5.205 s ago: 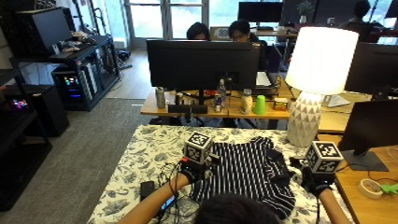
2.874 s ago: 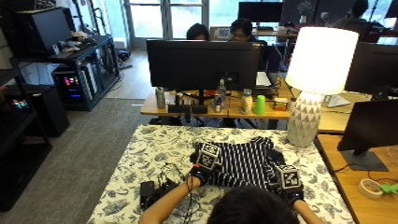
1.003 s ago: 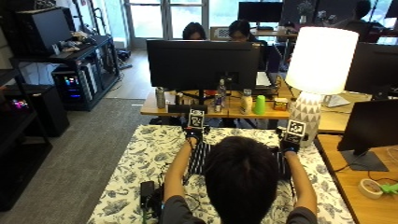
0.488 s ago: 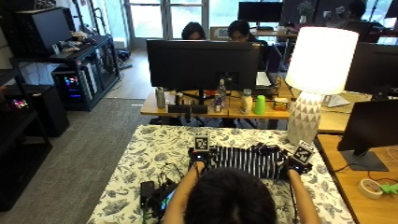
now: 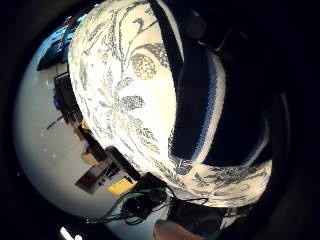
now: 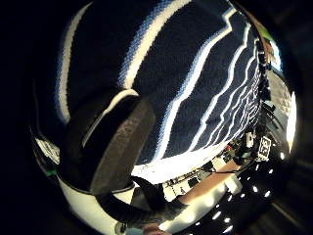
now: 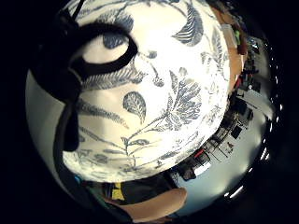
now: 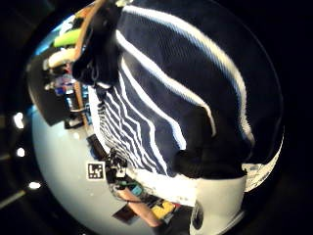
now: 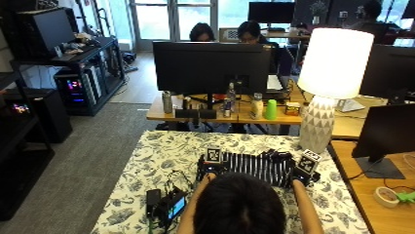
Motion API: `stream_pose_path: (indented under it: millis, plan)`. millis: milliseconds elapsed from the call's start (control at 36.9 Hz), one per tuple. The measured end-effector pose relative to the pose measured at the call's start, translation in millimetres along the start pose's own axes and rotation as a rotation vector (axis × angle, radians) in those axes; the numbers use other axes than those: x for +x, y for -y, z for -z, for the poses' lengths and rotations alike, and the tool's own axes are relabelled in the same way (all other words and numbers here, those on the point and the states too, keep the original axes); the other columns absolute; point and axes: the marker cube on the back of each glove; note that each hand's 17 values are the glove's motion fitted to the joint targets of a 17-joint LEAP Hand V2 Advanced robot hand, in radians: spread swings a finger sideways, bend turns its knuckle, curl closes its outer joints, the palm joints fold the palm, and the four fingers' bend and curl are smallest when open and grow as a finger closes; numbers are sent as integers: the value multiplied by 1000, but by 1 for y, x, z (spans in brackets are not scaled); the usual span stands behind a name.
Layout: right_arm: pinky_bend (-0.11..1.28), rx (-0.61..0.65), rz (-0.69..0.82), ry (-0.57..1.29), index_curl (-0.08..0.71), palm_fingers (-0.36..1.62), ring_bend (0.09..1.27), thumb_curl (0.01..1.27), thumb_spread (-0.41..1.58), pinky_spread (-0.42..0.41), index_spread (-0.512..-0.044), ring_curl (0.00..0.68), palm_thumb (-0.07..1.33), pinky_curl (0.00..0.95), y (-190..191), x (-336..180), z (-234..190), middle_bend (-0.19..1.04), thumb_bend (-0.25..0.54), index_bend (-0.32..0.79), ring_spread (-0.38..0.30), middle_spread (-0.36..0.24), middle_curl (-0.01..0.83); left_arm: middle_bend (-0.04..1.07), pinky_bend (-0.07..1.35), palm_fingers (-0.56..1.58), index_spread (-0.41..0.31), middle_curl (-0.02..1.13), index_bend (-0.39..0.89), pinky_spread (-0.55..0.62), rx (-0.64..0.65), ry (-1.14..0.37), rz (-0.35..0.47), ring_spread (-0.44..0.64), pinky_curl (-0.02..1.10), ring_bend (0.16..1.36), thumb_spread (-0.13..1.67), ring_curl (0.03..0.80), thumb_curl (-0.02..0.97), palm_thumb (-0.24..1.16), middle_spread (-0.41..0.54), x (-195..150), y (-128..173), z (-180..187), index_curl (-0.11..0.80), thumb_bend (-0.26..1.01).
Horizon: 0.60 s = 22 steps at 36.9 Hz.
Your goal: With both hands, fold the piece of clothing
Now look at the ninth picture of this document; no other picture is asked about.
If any black device with screen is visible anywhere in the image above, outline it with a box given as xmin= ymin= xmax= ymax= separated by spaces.
xmin=154 ymin=189 xmax=188 ymax=229

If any person's right hand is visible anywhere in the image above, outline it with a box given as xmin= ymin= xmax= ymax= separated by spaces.
xmin=289 ymin=166 xmax=323 ymax=188

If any small yellow box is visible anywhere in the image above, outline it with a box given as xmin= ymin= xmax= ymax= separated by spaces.
xmin=284 ymin=101 xmax=301 ymax=117

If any black monitor on square foot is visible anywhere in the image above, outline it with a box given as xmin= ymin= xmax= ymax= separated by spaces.
xmin=349 ymin=102 xmax=415 ymax=180

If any floral tablecloth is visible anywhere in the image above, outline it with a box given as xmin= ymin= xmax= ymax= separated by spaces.
xmin=89 ymin=130 xmax=369 ymax=234

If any large black monitor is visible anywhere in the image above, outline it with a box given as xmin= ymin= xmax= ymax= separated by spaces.
xmin=151 ymin=41 xmax=273 ymax=111

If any checkered board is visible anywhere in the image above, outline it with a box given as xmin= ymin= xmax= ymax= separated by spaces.
xmin=218 ymin=27 xmax=243 ymax=43

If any white paper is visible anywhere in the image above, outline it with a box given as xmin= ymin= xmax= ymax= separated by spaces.
xmin=265 ymin=74 xmax=285 ymax=93

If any person's left hand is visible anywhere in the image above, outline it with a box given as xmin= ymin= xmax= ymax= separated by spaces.
xmin=195 ymin=159 xmax=230 ymax=183

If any small black box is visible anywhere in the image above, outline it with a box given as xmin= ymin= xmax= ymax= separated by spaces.
xmin=174 ymin=108 xmax=199 ymax=119
xmin=198 ymin=108 xmax=218 ymax=120

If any clear water bottle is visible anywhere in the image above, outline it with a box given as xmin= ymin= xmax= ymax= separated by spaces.
xmin=226 ymin=82 xmax=236 ymax=113

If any white table lamp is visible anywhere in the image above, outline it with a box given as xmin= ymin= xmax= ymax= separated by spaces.
xmin=296 ymin=27 xmax=376 ymax=155

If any green cup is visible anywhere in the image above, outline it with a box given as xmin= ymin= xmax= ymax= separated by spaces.
xmin=264 ymin=98 xmax=279 ymax=121

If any large black case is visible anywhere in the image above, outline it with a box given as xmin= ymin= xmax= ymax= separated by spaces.
xmin=14 ymin=7 xmax=79 ymax=60

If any black rack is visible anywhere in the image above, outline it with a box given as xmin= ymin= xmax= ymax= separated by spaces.
xmin=0 ymin=69 xmax=57 ymax=222

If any light wooden desk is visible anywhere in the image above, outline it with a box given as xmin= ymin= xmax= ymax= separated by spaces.
xmin=328 ymin=139 xmax=415 ymax=234

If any black power block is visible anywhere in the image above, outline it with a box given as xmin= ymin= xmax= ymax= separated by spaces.
xmin=144 ymin=188 xmax=162 ymax=217

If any computer tower with coloured lights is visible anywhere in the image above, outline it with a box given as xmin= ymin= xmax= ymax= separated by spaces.
xmin=53 ymin=68 xmax=103 ymax=112

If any black white striped cloth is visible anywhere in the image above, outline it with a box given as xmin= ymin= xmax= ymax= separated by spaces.
xmin=195 ymin=148 xmax=300 ymax=190

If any black cable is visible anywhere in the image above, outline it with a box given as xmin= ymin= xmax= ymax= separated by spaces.
xmin=163 ymin=169 xmax=195 ymax=197

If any grey triangular stand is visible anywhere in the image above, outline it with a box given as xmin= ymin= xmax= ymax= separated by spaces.
xmin=335 ymin=97 xmax=367 ymax=113

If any black computer tower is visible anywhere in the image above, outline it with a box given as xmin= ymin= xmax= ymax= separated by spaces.
xmin=1 ymin=87 xmax=74 ymax=144

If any distant black monitor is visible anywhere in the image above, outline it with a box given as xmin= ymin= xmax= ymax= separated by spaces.
xmin=245 ymin=1 xmax=296 ymax=24

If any black shelf unit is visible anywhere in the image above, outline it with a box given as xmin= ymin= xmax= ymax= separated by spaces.
xmin=9 ymin=35 xmax=127 ymax=117

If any green plastic thing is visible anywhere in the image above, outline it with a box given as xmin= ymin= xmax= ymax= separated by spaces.
xmin=394 ymin=191 xmax=415 ymax=205

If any white marker cube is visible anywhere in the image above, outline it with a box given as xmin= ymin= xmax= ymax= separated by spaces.
xmin=204 ymin=147 xmax=223 ymax=164
xmin=296 ymin=148 xmax=324 ymax=176

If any roll of tape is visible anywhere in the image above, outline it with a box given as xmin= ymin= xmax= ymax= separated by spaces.
xmin=373 ymin=186 xmax=400 ymax=209

